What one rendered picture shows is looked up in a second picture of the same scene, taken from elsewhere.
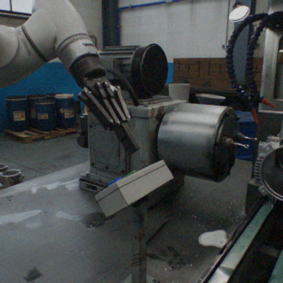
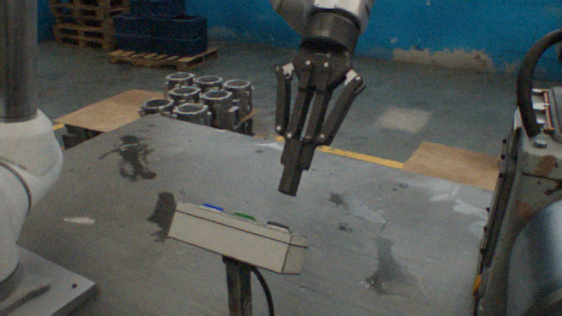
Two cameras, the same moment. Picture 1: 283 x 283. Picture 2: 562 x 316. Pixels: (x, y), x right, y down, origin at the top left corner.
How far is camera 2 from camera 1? 0.75 m
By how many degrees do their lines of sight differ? 75
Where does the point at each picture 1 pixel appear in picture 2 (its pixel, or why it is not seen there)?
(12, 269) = not seen: hidden behind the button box
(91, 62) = (313, 23)
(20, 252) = not seen: hidden behind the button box
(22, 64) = (298, 10)
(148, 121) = (524, 181)
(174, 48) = not seen: outside the picture
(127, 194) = (178, 225)
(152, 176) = (240, 238)
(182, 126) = (543, 235)
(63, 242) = (317, 266)
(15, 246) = (296, 230)
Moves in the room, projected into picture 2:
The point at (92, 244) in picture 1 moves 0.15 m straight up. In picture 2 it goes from (324, 295) to (327, 230)
